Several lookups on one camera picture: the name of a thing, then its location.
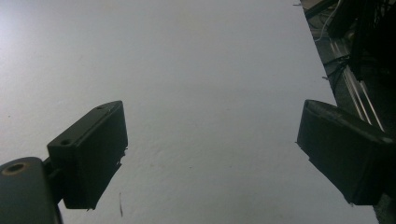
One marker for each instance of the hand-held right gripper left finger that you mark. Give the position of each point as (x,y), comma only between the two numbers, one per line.
(93,155)

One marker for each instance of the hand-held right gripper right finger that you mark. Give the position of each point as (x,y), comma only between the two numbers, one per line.
(342,155)

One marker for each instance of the metal stand rail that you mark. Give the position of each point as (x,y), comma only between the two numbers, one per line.
(358,90)

